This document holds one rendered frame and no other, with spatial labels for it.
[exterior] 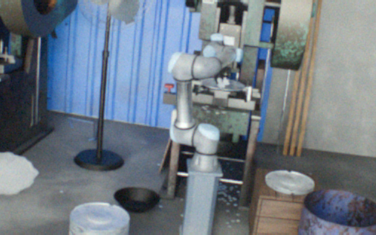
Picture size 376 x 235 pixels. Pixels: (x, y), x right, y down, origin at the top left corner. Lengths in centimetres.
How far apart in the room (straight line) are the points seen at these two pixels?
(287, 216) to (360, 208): 43
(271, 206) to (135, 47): 231
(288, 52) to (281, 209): 93
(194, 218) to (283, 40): 115
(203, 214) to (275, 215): 40
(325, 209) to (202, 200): 67
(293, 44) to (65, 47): 249
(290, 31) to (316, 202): 100
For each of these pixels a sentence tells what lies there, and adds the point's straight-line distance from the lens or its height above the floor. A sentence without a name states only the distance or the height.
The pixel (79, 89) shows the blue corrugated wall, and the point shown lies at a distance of 498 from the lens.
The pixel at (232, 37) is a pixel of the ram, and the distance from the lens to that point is 339.
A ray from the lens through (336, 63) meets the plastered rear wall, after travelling 471.
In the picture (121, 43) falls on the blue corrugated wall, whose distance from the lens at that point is 478.
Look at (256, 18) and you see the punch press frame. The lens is 333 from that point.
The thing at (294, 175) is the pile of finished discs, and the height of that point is 37.
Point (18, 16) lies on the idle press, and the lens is 350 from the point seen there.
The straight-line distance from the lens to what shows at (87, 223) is 253.
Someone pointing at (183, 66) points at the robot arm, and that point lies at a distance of 264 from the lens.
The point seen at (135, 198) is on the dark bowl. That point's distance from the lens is 347.
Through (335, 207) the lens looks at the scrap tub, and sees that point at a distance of 286.
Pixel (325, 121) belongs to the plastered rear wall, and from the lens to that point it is 482.
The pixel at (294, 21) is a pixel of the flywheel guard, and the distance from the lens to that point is 306.
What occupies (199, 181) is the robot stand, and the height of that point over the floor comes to 39.
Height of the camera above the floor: 155
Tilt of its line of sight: 14 degrees down
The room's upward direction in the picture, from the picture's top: 7 degrees clockwise
